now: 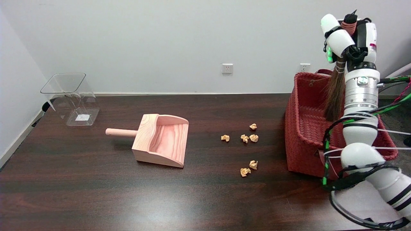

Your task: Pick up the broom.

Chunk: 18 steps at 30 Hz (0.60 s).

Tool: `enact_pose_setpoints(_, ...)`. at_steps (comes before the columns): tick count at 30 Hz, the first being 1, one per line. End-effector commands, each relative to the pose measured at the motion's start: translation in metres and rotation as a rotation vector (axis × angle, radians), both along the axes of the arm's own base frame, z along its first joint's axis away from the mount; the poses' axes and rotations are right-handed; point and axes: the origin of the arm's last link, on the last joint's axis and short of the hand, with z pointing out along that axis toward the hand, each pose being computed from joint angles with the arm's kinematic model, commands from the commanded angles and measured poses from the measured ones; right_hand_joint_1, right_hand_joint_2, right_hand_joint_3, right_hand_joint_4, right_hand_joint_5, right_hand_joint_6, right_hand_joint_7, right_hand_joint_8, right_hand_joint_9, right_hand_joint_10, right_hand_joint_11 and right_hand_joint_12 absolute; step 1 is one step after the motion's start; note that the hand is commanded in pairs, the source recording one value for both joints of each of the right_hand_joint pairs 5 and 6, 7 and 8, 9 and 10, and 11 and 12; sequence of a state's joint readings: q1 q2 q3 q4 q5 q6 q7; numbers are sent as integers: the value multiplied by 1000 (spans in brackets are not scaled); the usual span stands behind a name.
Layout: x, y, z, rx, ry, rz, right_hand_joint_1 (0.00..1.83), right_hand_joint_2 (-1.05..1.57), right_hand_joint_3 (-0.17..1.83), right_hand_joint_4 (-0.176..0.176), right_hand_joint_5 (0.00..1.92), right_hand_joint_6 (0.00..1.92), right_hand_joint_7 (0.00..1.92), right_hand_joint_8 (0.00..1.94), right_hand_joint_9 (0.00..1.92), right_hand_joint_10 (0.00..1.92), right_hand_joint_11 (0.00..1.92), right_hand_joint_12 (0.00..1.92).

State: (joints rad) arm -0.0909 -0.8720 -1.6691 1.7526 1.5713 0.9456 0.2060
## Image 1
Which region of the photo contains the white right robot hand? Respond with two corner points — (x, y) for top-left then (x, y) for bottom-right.
(320, 13), (378, 73)

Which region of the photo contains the small broom with handle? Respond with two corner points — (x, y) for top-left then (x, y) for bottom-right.
(323, 10), (358, 122)

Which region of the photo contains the white tube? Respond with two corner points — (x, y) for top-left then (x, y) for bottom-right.
(384, 63), (411, 79)

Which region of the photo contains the red woven basket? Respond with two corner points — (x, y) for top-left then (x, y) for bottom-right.
(285, 69), (399, 180)

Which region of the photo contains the wooden dustpan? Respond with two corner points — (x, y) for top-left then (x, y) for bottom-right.
(106, 114), (189, 168)

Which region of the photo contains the clear plastic bin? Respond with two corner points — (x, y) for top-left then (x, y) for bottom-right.
(40, 73), (100, 126)

